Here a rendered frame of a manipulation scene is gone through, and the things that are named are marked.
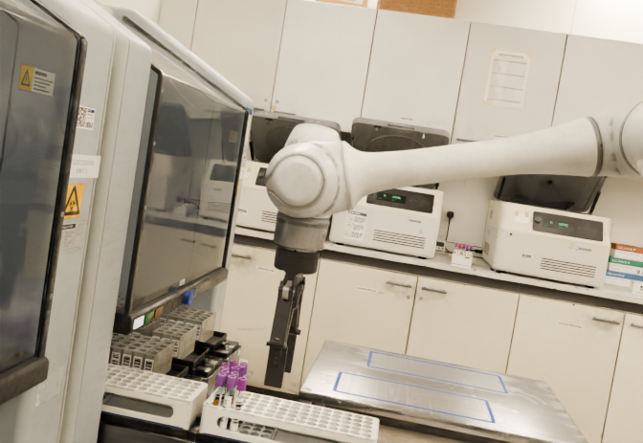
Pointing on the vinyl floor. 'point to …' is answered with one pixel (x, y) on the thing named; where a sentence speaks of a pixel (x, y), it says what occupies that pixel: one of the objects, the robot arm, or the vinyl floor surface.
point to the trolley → (437, 394)
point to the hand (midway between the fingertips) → (279, 364)
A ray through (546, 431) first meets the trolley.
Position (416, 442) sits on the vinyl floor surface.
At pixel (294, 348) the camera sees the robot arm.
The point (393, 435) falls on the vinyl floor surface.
